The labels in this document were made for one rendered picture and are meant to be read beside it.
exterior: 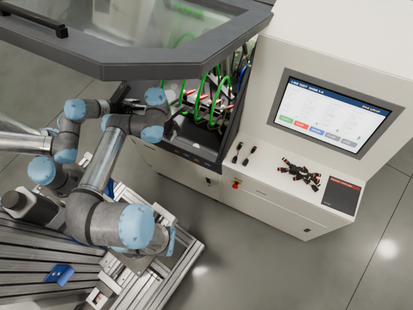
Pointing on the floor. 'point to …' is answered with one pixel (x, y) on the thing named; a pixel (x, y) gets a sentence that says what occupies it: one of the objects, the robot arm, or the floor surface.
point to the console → (239, 200)
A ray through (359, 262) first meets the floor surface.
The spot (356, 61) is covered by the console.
